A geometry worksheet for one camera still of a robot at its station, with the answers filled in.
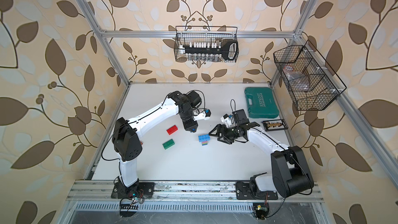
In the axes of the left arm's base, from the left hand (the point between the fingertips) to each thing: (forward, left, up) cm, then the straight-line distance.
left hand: (194, 126), depth 82 cm
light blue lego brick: (-3, -5, -7) cm, 9 cm away
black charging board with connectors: (+8, -50, -11) cm, 52 cm away
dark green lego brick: (-4, +16, -13) cm, 21 cm away
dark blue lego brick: (-4, -6, -13) cm, 15 cm away
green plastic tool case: (+23, -43, -7) cm, 50 cm away
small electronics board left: (-34, +30, -17) cm, 48 cm away
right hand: (-3, -11, -5) cm, 12 cm away
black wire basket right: (+12, -57, +21) cm, 62 cm away
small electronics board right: (-35, -33, -16) cm, 50 cm away
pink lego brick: (-4, -6, -10) cm, 12 cm away
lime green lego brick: (-4, -6, -12) cm, 14 cm away
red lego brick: (+5, +14, -13) cm, 20 cm away
